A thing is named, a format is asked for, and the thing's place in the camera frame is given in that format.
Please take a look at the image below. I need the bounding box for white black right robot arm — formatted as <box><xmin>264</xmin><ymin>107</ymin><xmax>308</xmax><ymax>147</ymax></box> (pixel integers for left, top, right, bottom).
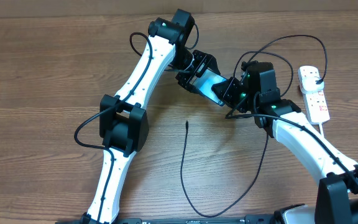
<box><xmin>211</xmin><ymin>62</ymin><xmax>358</xmax><ymax>223</ymax></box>

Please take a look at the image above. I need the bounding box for black USB charging cable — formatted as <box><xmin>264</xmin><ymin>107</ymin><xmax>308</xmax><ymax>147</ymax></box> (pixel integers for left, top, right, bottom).
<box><xmin>180</xmin><ymin>34</ymin><xmax>328</xmax><ymax>218</ymax></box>

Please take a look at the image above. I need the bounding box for Samsung Galaxy smartphone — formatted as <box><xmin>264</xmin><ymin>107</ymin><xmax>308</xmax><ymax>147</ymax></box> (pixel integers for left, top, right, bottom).
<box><xmin>193</xmin><ymin>69</ymin><xmax>226</xmax><ymax>106</ymax></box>

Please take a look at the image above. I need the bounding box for white USB charger plug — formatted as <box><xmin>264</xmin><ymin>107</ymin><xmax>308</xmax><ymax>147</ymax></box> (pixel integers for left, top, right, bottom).
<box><xmin>300</xmin><ymin>76</ymin><xmax>324</xmax><ymax>94</ymax></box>

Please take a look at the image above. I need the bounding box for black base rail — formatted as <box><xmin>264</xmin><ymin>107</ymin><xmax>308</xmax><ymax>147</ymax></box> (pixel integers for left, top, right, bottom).
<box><xmin>112</xmin><ymin>214</ymin><xmax>277</xmax><ymax>224</ymax></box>

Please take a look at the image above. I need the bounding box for white power extension strip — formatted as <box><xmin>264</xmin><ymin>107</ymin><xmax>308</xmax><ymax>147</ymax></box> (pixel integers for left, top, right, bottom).
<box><xmin>298</xmin><ymin>65</ymin><xmax>330</xmax><ymax>124</ymax></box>

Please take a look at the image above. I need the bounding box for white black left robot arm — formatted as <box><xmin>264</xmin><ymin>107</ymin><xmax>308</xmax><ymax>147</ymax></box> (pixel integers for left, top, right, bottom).
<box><xmin>77</xmin><ymin>9</ymin><xmax>224</xmax><ymax>223</ymax></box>

